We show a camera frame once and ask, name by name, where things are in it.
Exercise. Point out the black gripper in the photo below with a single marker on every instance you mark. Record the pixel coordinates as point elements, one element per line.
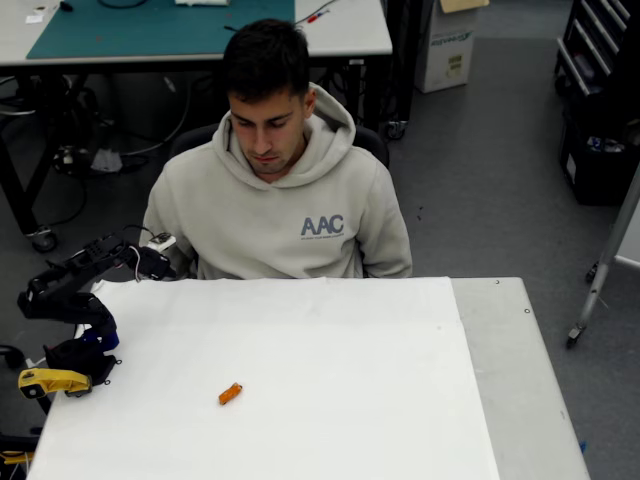
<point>154,263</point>

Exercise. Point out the orange carrot piece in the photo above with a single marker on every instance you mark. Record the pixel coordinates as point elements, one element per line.
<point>230,395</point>

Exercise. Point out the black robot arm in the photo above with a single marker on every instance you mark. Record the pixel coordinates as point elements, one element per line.
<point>75,305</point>

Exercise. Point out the white rag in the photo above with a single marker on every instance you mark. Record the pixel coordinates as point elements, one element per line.
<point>106,161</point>

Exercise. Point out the man in beige hoodie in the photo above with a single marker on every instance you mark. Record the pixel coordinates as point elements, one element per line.
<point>270,210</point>

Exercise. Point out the black office chair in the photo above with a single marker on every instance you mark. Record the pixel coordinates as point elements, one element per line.
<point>190,140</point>

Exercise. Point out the black chair armrest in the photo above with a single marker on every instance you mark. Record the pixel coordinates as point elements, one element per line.
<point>10,354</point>

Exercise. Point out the white table cloth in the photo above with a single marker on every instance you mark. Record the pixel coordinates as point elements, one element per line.
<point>300,360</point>

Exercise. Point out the black and yellow clamp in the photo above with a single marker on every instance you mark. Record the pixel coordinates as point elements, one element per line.
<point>17,442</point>

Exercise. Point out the green cutting mat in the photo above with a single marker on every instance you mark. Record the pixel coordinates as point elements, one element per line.
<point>150,30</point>

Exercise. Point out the red screwdriver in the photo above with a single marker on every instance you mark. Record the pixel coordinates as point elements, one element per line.
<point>314,19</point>

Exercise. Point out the white workbench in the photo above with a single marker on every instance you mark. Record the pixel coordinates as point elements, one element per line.
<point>350,30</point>

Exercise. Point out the white cardboard box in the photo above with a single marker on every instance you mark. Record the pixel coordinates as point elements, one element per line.
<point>445,50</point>

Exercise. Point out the black storage bin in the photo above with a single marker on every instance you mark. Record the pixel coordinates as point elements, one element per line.
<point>590,175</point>

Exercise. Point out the grey metal stand leg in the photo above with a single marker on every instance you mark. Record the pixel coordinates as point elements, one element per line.
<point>607,250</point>

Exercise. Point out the blue tape scrap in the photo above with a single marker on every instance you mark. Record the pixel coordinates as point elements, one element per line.
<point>582,446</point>

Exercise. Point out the black tool cart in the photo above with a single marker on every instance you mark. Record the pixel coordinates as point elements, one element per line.
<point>590,40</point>

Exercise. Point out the white gripper camera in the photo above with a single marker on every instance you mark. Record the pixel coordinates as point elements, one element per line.
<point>162,241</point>

